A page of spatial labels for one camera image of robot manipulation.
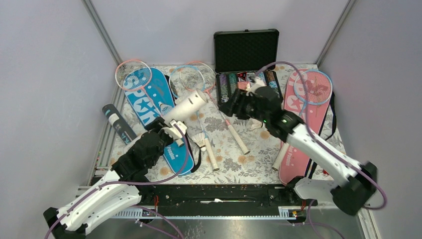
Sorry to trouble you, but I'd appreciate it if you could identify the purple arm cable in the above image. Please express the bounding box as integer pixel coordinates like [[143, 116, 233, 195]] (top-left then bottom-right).
[[44, 122, 191, 239], [255, 61, 388, 211]]

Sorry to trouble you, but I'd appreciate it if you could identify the black shuttlecock tube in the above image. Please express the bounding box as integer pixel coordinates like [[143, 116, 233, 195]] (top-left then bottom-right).
[[102, 104, 137, 145]]

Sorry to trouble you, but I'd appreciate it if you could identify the blue badminton racket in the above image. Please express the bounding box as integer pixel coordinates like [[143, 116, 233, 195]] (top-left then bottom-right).
[[169, 65, 219, 171]]

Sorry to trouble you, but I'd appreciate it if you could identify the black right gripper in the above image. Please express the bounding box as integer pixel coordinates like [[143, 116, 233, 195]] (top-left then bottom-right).
[[218, 88, 269, 123]]

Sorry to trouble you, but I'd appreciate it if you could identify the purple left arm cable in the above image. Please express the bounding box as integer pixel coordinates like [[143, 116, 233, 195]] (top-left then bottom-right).
[[44, 122, 191, 239]]

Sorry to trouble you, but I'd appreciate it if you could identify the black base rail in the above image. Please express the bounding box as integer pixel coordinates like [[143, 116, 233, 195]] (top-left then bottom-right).
[[138, 184, 317, 213]]

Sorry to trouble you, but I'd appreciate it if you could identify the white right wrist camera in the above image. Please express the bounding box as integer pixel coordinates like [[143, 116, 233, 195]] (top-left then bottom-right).
[[246, 75, 266, 96]]

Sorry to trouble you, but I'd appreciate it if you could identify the white feather shuttlecock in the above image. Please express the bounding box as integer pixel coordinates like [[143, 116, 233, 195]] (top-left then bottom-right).
[[192, 132, 206, 152]]

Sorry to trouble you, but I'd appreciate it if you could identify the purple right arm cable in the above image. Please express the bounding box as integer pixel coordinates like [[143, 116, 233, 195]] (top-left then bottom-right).
[[255, 61, 388, 211]]

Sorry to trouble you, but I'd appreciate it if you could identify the white cardboard tube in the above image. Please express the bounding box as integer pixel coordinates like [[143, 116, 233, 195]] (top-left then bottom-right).
[[162, 89, 208, 124]]

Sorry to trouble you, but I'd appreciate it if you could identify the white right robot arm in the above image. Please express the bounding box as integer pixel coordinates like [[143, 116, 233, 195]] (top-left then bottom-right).
[[219, 86, 378, 216]]

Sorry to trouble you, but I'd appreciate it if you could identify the black poker chip case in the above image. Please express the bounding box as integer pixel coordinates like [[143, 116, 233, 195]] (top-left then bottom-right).
[[213, 28, 280, 116]]

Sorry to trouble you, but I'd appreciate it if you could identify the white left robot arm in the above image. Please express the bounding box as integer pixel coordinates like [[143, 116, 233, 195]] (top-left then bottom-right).
[[43, 117, 187, 239]]

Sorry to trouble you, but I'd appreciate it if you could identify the pink racket cover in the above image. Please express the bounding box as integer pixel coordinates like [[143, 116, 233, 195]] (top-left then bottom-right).
[[279, 68, 331, 185]]

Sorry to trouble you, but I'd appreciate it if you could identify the blue racket cover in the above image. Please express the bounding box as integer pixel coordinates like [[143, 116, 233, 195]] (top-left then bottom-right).
[[125, 67, 195, 175]]

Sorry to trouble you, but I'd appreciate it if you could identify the aluminium slotted rail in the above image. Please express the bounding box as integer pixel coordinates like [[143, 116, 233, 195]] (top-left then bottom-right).
[[111, 207, 306, 220]]

